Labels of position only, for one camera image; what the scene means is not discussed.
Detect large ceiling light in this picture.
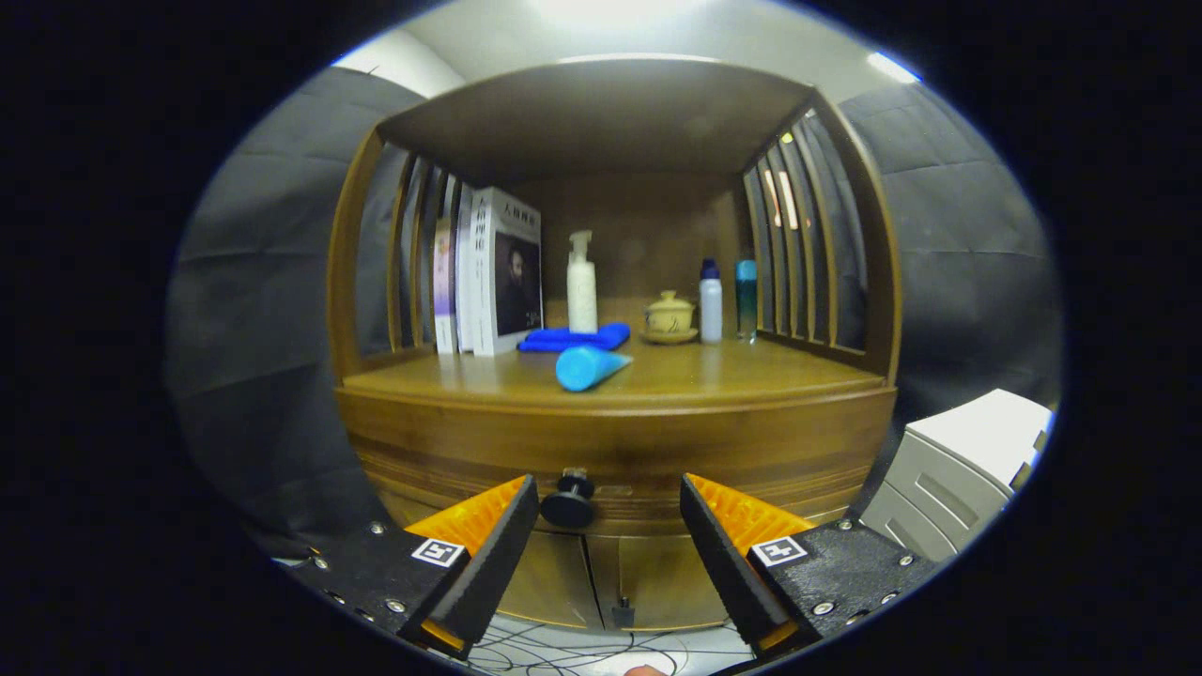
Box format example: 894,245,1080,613
526,0,724,29

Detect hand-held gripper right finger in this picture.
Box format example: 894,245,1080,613
678,472,942,658

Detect white bottle blue cap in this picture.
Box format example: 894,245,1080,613
699,258,724,344

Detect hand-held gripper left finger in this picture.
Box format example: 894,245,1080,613
282,474,543,658

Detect purple spine book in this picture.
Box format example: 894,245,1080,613
433,218,459,355

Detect teal bottle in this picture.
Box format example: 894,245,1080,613
735,259,758,343

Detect wooden cabinet door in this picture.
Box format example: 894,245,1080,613
587,512,851,632
394,493,604,630

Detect white pump bottle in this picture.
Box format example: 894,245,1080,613
566,230,599,334

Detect yellow lidded teacup with saucer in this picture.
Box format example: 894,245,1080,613
641,290,700,345

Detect grey filing cabinet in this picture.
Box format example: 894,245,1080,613
859,389,1055,562

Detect large white portrait book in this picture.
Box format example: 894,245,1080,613
470,186,544,358

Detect blue white cosmetic tube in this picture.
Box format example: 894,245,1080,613
555,345,634,392

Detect blue folded cloth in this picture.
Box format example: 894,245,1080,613
517,322,632,354

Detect black floor cables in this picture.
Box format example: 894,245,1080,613
470,615,752,676

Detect wooden countertop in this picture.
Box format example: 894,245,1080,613
340,333,888,414

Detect wooden cabinet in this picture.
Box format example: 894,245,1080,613
326,56,904,632

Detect black drawer knob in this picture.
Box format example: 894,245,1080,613
540,467,596,529

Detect wooden drawer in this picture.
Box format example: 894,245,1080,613
336,387,898,536

